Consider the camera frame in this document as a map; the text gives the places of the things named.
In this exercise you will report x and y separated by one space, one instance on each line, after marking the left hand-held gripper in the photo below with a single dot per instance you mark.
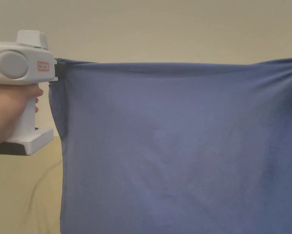
19 65

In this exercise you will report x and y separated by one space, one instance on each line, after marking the dark blue shirt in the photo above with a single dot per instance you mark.
175 146

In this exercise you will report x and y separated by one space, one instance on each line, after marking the person's left hand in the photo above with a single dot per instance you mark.
9 107

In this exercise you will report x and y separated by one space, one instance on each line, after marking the bed with beige sheet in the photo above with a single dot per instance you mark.
23 190

